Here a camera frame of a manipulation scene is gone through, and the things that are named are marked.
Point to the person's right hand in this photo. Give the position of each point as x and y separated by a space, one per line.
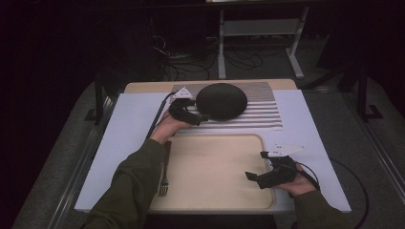
299 186

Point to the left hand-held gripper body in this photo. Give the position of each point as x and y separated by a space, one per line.
176 109

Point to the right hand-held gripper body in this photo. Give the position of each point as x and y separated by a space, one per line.
283 173

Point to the person's left hand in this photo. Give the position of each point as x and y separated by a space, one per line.
167 129

